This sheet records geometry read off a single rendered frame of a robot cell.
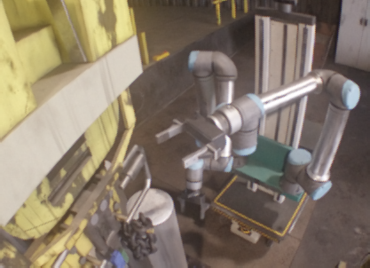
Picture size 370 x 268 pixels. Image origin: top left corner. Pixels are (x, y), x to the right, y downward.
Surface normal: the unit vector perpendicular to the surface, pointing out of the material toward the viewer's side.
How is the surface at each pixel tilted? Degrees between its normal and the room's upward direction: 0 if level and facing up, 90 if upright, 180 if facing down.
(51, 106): 90
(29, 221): 90
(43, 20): 90
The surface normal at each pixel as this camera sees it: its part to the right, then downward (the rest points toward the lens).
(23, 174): 0.94, 0.13
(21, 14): -0.33, 0.59
